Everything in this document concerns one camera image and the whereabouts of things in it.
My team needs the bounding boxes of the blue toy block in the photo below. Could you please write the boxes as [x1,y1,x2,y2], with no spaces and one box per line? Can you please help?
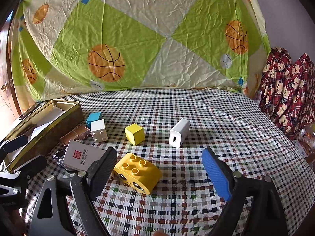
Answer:
[86,112,102,126]

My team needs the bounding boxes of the clear plastic bags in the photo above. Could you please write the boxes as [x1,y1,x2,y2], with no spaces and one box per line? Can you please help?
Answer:
[293,123,315,163]

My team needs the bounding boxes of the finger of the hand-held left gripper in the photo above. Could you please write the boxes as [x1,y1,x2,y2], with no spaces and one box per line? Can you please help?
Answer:
[0,154,48,186]
[0,135,28,156]

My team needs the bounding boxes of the white paper carton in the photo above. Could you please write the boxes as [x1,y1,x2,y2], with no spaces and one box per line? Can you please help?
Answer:
[48,103,67,118]

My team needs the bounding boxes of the wooden cabinet door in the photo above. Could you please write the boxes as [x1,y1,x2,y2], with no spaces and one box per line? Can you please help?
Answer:
[0,10,22,121]

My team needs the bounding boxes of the basketball print quilt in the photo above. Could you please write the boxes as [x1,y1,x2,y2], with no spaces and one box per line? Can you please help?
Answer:
[10,0,271,113]

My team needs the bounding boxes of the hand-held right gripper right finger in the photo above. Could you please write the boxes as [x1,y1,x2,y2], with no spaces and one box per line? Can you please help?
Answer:
[201,147,288,236]

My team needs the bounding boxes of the gold brown tin box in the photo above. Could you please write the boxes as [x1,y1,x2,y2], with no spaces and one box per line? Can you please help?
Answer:
[0,99,84,172]

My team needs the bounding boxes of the silver foil wrapper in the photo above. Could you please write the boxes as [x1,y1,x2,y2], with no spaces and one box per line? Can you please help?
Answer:
[53,150,68,170]

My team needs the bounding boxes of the copper tin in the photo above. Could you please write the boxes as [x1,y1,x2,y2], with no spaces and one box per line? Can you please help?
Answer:
[60,125,91,146]

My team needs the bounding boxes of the checkered bed sheet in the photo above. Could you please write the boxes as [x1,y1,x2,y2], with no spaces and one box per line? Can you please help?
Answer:
[21,88,312,236]

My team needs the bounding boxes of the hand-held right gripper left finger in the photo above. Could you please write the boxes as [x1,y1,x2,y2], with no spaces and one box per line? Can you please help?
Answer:
[27,147,118,236]

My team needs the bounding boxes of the yellow toy block with face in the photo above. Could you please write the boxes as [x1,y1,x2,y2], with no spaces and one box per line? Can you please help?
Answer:
[113,153,163,195]

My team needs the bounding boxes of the white toy block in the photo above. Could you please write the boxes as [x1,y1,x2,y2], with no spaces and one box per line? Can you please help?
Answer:
[90,119,109,143]

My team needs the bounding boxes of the white phone charger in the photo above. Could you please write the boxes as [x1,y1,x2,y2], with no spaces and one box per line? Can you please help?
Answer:
[169,118,190,149]

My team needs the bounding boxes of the tin box lid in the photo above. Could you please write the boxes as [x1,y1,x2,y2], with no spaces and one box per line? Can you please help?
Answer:
[18,102,41,121]

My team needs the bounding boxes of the white card box red seal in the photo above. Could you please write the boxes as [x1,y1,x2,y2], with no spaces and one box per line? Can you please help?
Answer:
[62,139,106,172]

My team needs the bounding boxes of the yellow cube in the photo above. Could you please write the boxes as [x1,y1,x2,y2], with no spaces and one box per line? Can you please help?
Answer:
[124,124,144,146]

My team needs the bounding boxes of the red plaid bear cloth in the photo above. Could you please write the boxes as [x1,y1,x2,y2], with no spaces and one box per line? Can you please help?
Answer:
[258,47,315,140]

